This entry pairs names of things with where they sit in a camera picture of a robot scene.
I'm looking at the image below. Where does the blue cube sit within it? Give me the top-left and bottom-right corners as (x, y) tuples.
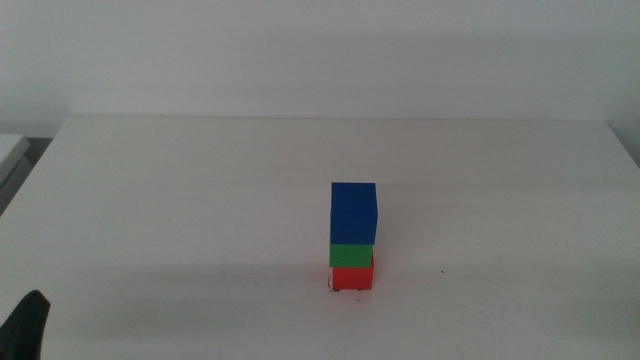
(329, 181), (379, 246)

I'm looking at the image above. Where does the red cube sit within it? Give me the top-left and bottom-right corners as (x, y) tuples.
(331, 257), (375, 293)

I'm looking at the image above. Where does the green cube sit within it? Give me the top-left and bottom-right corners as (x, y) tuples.
(328, 243), (374, 269)

